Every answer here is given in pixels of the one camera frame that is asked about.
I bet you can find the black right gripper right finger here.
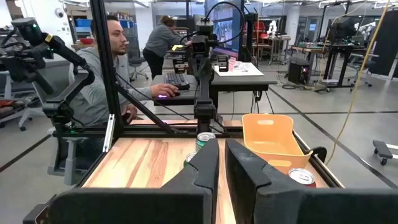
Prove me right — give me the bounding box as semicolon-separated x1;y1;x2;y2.
225;138;398;224

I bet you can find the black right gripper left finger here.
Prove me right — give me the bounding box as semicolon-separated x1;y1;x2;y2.
49;138;220;224

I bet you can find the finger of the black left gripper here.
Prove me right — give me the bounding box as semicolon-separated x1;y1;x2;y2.
216;54;230;73
172;57;190;75

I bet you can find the green soda can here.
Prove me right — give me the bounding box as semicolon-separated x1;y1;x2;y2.
183;151;198;167
195;131;216;152

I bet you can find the red soda can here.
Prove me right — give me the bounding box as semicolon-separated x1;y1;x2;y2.
288;167;317;189

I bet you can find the black keyboard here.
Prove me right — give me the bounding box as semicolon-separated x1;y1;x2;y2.
163;72;191;91

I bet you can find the white paper sheet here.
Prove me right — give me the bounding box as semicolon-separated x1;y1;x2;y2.
213;62;265;77

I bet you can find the computer monitor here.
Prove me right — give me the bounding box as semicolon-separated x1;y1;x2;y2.
203;0;246;60

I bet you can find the person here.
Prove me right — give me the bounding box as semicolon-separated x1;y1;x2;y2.
68;14;180;127
142;15;192;80

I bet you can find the red chair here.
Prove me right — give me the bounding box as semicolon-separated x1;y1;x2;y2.
253;21;267;40

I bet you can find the yellow plastic bin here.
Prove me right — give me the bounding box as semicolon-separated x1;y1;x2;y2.
241;113;314;175

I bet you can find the black computer tower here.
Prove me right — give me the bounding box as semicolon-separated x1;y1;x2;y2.
287;57;312;85

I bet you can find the blue storage bin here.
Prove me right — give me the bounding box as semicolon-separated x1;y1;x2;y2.
74;18;93;34

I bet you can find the black standing desk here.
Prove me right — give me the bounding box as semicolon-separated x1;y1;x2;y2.
322;43;379;91

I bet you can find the grey stand leg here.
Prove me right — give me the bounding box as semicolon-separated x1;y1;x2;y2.
46;136;90;187

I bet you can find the wheeled dolly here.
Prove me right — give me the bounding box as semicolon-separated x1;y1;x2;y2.
372;139;398;166

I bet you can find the black partition panel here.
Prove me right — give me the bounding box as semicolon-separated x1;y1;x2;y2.
368;9;398;78

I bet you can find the white office chair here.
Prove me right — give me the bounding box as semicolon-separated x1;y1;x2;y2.
0;70;46;132

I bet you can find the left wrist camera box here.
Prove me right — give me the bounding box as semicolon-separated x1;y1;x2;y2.
190;34;218;57

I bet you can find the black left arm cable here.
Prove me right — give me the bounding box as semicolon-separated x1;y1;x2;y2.
179;1;246;44

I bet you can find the black aluminium table frame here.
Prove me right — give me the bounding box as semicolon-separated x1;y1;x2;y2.
51;0;345;189

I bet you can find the yellow cable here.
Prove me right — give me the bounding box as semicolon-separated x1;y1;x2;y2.
325;0;391;166

